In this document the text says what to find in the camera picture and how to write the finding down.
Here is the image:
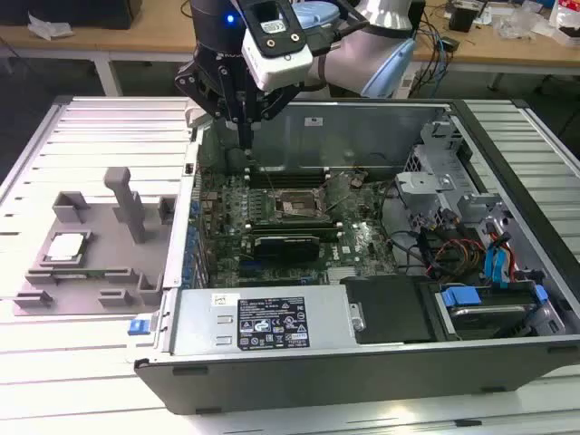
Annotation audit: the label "silver power supply unit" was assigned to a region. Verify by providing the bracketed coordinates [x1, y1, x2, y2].
[169, 285, 359, 357]

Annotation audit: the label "white crumpled plastic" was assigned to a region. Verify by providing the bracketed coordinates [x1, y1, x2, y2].
[26, 12, 74, 41]

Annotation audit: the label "green motherboard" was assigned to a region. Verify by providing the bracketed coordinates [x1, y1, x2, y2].
[192, 169, 402, 290]

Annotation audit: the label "grey parts rack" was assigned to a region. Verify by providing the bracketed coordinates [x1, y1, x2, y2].
[11, 166, 179, 317]

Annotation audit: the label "black plastic shroud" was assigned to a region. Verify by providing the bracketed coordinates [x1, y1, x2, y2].
[339, 275, 439, 345]

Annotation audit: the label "black RAM slot bank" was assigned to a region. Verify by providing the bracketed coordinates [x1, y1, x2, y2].
[244, 166, 332, 188]

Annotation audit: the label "installed green RAM stick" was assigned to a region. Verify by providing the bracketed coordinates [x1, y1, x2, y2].
[246, 218, 342, 241]

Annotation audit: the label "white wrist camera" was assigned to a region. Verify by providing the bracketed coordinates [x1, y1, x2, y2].
[237, 0, 314, 92]

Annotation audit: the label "clear plastic wrappers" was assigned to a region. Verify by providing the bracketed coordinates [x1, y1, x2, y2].
[496, 8, 552, 41]

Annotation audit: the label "blue flat wire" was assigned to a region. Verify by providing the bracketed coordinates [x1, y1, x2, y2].
[483, 244, 512, 290]

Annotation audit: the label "black open PC case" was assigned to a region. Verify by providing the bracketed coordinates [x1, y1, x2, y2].
[134, 96, 580, 417]

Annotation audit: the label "red yellow wire bundle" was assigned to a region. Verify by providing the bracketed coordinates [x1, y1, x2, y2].
[428, 237, 486, 277]

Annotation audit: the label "hard disk in blue carrier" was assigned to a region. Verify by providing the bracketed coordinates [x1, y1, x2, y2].
[434, 283, 552, 341]

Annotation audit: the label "silver metal drive cage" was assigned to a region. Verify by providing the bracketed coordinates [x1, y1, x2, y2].
[393, 120, 513, 237]

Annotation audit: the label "grey plastic case latch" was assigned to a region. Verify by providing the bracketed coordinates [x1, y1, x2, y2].
[183, 97, 212, 131]

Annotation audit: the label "wooden desk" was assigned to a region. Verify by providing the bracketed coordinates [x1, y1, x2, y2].
[0, 0, 580, 94]

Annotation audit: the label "black graphics card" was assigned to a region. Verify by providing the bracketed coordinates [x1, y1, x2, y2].
[251, 233, 321, 263]

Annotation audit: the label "silver chipset heatsink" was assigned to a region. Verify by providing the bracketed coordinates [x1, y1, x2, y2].
[326, 266, 360, 285]

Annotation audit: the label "CPU socket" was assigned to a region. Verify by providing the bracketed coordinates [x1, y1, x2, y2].
[270, 188, 328, 222]

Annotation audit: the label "black equipment box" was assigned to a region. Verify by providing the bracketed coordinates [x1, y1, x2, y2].
[0, 0, 142, 29]

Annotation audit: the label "metal socket cover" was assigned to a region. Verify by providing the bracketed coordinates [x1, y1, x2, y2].
[319, 173, 353, 214]

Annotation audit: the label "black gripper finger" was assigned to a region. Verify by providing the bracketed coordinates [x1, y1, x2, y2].
[175, 52, 248, 153]
[246, 82, 301, 153]

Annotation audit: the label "small black box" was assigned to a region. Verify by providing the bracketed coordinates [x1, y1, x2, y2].
[448, 6, 477, 33]

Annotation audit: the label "white red printed bag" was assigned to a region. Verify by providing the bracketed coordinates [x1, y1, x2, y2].
[549, 0, 580, 46]

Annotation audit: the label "silver CPU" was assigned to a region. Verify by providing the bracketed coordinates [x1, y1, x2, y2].
[46, 232, 88, 265]

